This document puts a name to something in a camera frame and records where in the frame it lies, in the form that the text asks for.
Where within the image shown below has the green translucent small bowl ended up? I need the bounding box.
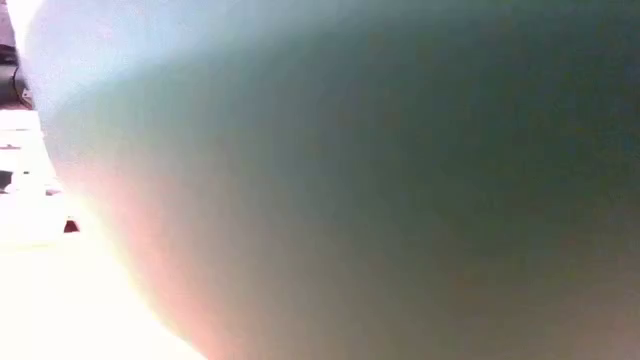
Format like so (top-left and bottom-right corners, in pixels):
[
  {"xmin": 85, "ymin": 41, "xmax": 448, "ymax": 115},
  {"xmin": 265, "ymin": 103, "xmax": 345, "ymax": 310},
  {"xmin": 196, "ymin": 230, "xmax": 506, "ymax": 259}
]
[{"xmin": 18, "ymin": 0, "xmax": 640, "ymax": 360}]

